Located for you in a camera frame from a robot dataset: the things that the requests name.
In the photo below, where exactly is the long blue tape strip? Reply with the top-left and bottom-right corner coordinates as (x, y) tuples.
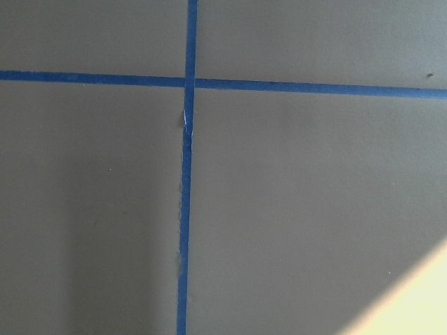
(176, 1), (198, 334)

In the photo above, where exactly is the crossing blue tape strip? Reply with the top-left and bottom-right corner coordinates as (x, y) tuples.
(1, 70), (446, 100)

